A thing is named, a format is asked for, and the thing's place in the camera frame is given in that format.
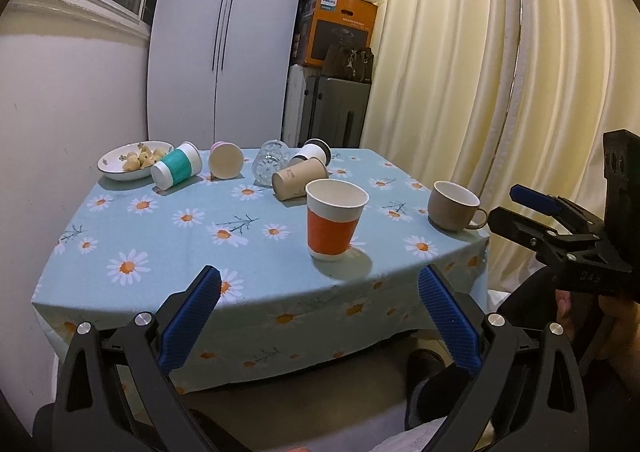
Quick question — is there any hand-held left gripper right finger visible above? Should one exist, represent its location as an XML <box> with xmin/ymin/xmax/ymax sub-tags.
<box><xmin>417</xmin><ymin>263</ymin><xmax>591</xmax><ymax>452</ymax></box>

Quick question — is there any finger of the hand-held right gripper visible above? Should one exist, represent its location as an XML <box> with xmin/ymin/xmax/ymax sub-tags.
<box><xmin>510</xmin><ymin>184</ymin><xmax>607</xmax><ymax>233</ymax></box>
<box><xmin>487</xmin><ymin>206</ymin><xmax>577</xmax><ymax>253</ymax></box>

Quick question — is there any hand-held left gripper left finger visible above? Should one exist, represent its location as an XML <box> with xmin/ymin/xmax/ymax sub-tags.
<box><xmin>52</xmin><ymin>264</ymin><xmax>223</xmax><ymax>452</ymax></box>

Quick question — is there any orange sleeve paper cup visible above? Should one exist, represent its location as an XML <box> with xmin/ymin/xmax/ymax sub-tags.
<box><xmin>305</xmin><ymin>178</ymin><xmax>370</xmax><ymax>263</ymax></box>

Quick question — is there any teal sleeve paper cup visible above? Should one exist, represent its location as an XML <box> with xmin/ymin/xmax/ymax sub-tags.
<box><xmin>151</xmin><ymin>142</ymin><xmax>203</xmax><ymax>190</ymax></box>

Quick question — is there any pink paper cup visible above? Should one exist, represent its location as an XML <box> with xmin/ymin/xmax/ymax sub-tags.
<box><xmin>208</xmin><ymin>141</ymin><xmax>245</xmax><ymax>180</ymax></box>

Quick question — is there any brown paper cup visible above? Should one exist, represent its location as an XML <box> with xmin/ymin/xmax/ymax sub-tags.
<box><xmin>271</xmin><ymin>157</ymin><xmax>330</xmax><ymax>203</ymax></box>

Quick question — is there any clear glass cup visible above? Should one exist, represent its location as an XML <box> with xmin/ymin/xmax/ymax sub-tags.
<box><xmin>252</xmin><ymin>139</ymin><xmax>292</xmax><ymax>187</ymax></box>

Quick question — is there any black and white paper cup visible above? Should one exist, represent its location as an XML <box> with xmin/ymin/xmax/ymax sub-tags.
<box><xmin>292</xmin><ymin>138</ymin><xmax>332</xmax><ymax>167</ymax></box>

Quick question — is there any person's right hand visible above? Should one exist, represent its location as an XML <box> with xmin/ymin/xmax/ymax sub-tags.
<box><xmin>555</xmin><ymin>290</ymin><xmax>640</xmax><ymax>385</ymax></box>

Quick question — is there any beige ceramic mug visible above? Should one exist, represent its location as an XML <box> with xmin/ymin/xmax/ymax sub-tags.
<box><xmin>426</xmin><ymin>180</ymin><xmax>488</xmax><ymax>231</ymax></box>

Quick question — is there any blue daisy tablecloth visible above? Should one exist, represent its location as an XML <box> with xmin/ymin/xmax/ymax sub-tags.
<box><xmin>31</xmin><ymin>148</ymin><xmax>491</xmax><ymax>395</ymax></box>

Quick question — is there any cream curtain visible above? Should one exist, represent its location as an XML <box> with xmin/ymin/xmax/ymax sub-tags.
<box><xmin>350</xmin><ymin>0</ymin><xmax>640</xmax><ymax>293</ymax></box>

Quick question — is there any white floral bowl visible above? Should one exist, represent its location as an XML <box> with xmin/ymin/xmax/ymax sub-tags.
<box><xmin>96</xmin><ymin>141</ymin><xmax>175</xmax><ymax>183</ymax></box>

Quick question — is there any pile of beige snack balls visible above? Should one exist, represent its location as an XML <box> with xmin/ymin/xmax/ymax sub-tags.
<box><xmin>121</xmin><ymin>143</ymin><xmax>171</xmax><ymax>171</ymax></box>

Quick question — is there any grey suitcase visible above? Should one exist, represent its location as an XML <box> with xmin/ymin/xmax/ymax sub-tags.
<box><xmin>298</xmin><ymin>74</ymin><xmax>372</xmax><ymax>150</ymax></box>

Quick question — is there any brown handbag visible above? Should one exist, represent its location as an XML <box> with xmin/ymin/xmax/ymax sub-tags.
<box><xmin>322</xmin><ymin>46</ymin><xmax>375</xmax><ymax>82</ymax></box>

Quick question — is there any orange cardboard box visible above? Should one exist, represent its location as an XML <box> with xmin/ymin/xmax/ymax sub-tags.
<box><xmin>292</xmin><ymin>0</ymin><xmax>379</xmax><ymax>68</ymax></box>

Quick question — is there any white wardrobe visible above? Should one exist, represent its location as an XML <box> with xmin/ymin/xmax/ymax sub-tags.
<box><xmin>146</xmin><ymin>0</ymin><xmax>311</xmax><ymax>150</ymax></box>

